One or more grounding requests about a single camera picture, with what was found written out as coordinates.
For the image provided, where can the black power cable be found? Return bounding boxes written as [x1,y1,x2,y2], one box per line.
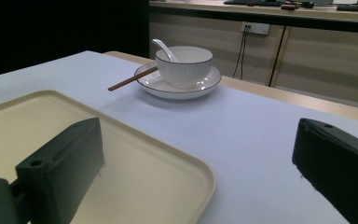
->
[232,25,252,80]

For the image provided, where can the white wall socket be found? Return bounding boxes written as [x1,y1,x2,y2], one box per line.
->
[241,21,270,35]

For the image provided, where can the white ceramic bowl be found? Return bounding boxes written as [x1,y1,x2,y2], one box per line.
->
[155,46,214,91]

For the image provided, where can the wooden side counter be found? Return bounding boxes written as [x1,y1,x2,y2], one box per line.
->
[148,0,358,106]

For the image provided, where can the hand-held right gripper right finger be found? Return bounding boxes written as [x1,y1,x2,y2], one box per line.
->
[291,118,358,224]

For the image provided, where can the white ceramic spoon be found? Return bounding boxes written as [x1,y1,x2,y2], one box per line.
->
[151,38,179,63]

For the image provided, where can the brown wooden chopsticks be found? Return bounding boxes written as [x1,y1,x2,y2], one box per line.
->
[107,65,158,92]

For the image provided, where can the white ceramic plate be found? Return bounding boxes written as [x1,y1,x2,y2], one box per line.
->
[133,61,223,101]

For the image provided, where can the white table mat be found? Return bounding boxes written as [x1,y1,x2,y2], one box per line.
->
[0,50,358,224]

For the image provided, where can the black keyboard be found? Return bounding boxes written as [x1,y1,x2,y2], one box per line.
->
[223,0,285,7]

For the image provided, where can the beige plastic tray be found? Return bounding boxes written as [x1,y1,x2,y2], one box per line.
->
[0,90,216,224]

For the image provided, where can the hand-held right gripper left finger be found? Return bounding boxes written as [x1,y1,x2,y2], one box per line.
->
[15,117,106,224]

